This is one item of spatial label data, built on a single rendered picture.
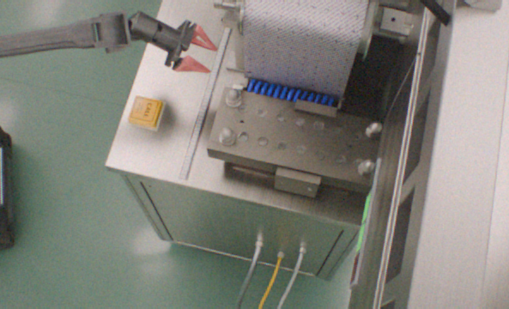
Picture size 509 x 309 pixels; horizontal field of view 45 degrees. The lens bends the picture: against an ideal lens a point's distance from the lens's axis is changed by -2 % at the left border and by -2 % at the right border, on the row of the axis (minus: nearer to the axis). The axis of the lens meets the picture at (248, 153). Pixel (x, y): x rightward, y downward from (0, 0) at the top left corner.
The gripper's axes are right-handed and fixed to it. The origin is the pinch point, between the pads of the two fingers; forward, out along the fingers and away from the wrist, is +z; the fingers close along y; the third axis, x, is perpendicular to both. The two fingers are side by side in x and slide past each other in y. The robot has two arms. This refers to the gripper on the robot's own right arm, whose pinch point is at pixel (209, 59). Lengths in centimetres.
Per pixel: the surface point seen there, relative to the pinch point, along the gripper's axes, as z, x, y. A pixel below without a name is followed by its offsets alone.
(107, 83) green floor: 1, -123, -34
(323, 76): 20.8, 16.4, 0.0
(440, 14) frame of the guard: 6, 70, 15
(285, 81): 16.7, 7.0, 0.1
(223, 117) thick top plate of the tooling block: 7.5, -0.6, 11.5
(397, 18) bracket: 22.1, 37.9, -6.9
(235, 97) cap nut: 7.3, 3.5, 7.7
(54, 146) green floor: -10, -129, -2
